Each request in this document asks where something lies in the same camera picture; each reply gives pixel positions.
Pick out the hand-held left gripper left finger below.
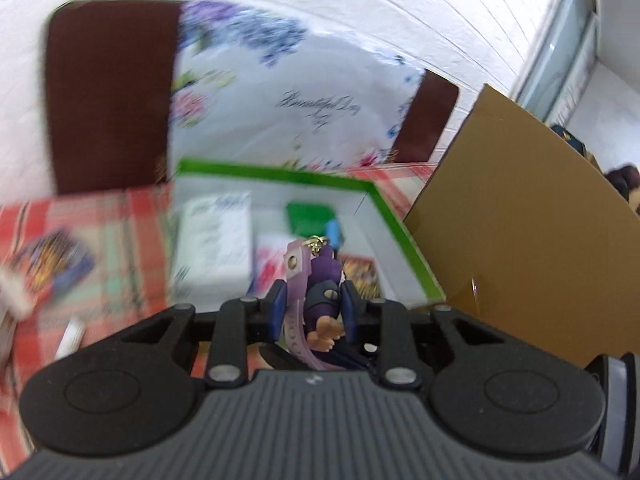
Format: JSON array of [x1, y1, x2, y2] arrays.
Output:
[[117, 280, 290, 388]]

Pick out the white carton box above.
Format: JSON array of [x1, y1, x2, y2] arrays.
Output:
[[170, 191, 253, 303]]

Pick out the red snack packet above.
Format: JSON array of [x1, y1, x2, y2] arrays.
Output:
[[341, 254, 383, 298]]

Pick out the glass window frame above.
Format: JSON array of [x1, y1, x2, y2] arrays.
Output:
[[512, 0, 601, 128]]

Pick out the green packet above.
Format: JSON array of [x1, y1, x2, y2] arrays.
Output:
[[286, 201, 335, 236]]

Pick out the green cardboard box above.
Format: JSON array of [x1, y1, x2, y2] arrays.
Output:
[[170, 159, 446, 311]]

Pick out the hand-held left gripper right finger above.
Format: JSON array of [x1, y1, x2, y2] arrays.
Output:
[[341, 280, 508, 388]]

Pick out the blue card pack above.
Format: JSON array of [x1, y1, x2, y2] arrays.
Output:
[[10, 229, 96, 306]]

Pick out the white zip bag packet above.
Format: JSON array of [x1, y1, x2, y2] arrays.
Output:
[[252, 232, 301, 293]]

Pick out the white pen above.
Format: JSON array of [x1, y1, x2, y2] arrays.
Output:
[[54, 317, 87, 359]]

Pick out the purple figure keychain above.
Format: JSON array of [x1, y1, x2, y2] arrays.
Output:
[[260, 235, 373, 373]]

